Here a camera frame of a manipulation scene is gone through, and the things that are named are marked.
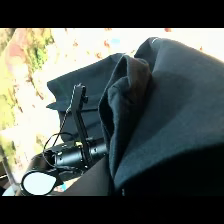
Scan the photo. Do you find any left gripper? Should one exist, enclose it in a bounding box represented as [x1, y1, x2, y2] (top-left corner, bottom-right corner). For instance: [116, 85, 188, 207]
[43, 137, 109, 169]

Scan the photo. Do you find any black garment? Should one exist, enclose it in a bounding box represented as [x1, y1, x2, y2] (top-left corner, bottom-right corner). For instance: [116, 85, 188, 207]
[45, 36, 224, 197]

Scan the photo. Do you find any black cable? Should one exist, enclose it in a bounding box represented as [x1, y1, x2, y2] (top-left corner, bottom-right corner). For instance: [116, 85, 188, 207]
[42, 99, 78, 168]

